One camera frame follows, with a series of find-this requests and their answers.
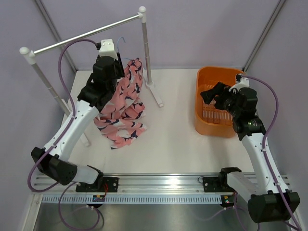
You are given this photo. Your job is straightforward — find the black mount plate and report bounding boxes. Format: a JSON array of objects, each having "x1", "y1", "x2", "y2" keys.
[
  {"x1": 76, "y1": 177, "x2": 119, "y2": 193},
  {"x1": 197, "y1": 176, "x2": 228, "y2": 193}
]

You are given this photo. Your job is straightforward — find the black left mount plate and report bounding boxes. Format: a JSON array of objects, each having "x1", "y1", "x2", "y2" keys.
[{"x1": 76, "y1": 177, "x2": 119, "y2": 193}]

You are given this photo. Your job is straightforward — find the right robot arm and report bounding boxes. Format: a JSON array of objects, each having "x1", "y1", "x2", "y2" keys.
[{"x1": 200, "y1": 82, "x2": 300, "y2": 223}]

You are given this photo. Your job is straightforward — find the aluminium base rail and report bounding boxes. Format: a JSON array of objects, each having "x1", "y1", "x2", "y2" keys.
[{"x1": 33, "y1": 173, "x2": 217, "y2": 194}]

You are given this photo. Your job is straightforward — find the white slotted cable duct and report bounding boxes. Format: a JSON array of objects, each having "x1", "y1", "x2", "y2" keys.
[{"x1": 42, "y1": 194, "x2": 222, "y2": 205}]

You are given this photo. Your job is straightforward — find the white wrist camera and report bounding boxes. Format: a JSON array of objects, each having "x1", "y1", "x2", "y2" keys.
[
  {"x1": 229, "y1": 73, "x2": 249, "y2": 94},
  {"x1": 97, "y1": 39, "x2": 118, "y2": 60}
]

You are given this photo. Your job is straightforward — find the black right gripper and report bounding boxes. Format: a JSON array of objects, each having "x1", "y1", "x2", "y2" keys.
[{"x1": 200, "y1": 82, "x2": 241, "y2": 118}]

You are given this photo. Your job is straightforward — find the orange plastic basket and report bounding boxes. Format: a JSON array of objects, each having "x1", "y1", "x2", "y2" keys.
[{"x1": 194, "y1": 66, "x2": 243, "y2": 138}]

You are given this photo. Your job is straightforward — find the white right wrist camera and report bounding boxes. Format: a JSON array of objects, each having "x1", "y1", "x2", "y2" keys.
[{"x1": 229, "y1": 73, "x2": 249, "y2": 94}]

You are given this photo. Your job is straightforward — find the light blue wire hanger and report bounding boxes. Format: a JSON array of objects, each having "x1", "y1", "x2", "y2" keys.
[{"x1": 116, "y1": 37, "x2": 133, "y2": 60}]

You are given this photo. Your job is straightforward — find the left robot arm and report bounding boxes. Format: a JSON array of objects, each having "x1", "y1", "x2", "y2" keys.
[{"x1": 31, "y1": 51, "x2": 124, "y2": 192}]

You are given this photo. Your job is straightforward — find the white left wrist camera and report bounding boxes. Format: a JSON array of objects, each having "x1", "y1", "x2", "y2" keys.
[{"x1": 97, "y1": 39, "x2": 118, "y2": 60}]

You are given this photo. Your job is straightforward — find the white and silver clothes rack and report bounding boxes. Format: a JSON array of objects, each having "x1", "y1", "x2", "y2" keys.
[{"x1": 19, "y1": 6, "x2": 165, "y2": 147}]

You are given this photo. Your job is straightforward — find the pink patterned shorts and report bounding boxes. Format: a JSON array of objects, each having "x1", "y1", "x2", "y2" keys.
[{"x1": 94, "y1": 58, "x2": 147, "y2": 149}]

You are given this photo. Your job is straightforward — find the black right mount plate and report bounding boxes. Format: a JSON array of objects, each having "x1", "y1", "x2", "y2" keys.
[{"x1": 197, "y1": 176, "x2": 228, "y2": 193}]

